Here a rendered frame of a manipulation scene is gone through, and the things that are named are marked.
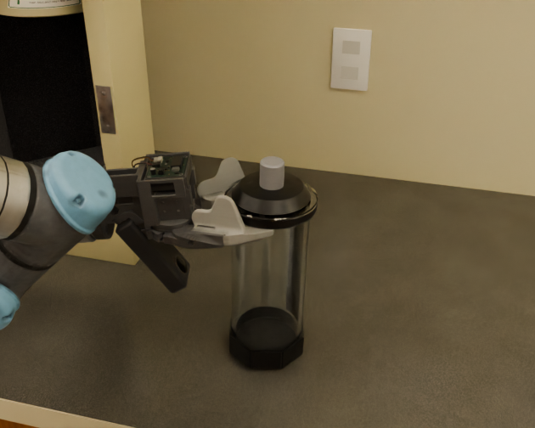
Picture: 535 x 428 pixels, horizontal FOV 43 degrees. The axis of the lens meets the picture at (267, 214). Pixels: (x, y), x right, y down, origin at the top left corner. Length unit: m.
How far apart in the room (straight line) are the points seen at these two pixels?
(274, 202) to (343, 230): 0.43
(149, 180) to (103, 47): 0.25
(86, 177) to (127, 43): 0.37
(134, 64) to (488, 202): 0.68
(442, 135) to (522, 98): 0.15
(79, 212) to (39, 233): 0.04
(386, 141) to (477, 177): 0.19
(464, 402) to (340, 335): 0.18
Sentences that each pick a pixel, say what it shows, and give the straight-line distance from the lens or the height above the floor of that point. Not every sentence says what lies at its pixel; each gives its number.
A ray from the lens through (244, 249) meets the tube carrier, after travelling 0.78.
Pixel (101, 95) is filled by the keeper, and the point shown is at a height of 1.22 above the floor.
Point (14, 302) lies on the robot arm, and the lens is 0.75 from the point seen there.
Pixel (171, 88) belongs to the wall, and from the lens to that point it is 1.42.
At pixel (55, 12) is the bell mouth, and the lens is 1.00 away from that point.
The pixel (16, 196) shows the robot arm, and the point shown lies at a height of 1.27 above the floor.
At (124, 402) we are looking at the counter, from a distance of 0.87.
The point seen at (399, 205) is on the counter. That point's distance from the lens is 1.25.
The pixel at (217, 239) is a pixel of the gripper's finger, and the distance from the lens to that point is 0.75.
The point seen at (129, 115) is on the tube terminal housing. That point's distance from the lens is 1.01.
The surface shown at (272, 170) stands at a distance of 0.76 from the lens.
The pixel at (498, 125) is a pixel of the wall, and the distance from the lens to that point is 1.32.
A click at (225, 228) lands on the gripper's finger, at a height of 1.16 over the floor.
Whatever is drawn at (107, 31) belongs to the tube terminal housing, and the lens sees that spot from 0.94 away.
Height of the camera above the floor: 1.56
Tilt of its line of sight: 31 degrees down
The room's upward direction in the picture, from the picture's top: straight up
